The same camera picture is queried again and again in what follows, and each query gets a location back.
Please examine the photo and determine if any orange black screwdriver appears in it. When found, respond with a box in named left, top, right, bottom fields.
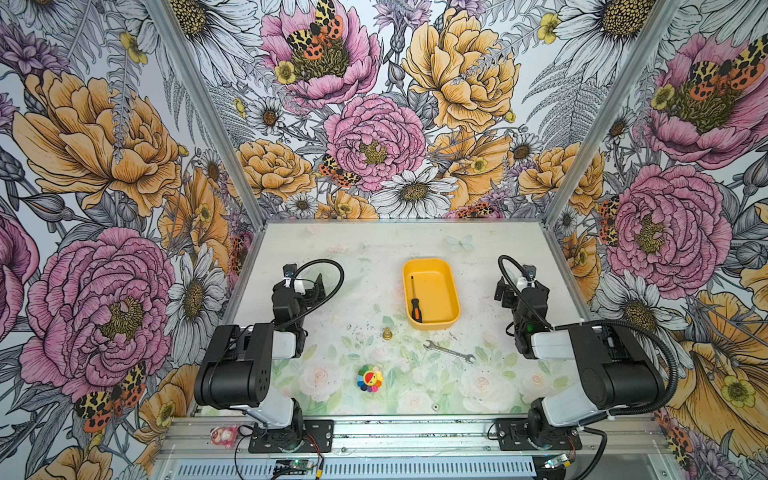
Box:
left=410, top=276, right=423, bottom=323

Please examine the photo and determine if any silver open-end wrench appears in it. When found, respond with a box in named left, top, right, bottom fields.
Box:
left=423, top=340, right=475, bottom=364

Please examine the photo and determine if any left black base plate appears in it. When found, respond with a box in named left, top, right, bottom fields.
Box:
left=247, top=420, right=335, bottom=454

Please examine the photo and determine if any pink round tag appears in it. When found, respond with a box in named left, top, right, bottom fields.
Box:
left=210, top=426, right=239, bottom=449

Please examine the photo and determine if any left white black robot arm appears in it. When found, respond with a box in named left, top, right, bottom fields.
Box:
left=193, top=264, right=326, bottom=453

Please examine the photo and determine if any aluminium frame rail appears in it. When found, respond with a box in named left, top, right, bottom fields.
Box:
left=158, top=415, right=668, bottom=461

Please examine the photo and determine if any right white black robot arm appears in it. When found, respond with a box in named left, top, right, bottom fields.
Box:
left=494, top=255, right=680, bottom=449

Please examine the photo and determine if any yellow plastic bin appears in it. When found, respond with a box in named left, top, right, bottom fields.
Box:
left=402, top=258, right=461, bottom=331

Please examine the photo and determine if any rainbow flower toy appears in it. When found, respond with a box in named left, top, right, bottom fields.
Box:
left=356, top=364, right=384, bottom=393

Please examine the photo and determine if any green circuit board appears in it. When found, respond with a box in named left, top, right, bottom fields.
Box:
left=271, top=459, right=322, bottom=479

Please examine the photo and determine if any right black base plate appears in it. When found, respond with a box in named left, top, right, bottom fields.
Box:
left=494, top=418, right=582, bottom=452

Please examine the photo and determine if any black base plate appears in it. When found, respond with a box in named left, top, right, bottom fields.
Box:
left=247, top=420, right=335, bottom=454
left=494, top=418, right=582, bottom=452

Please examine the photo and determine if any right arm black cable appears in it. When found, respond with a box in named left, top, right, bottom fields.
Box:
left=497, top=254, right=679, bottom=480

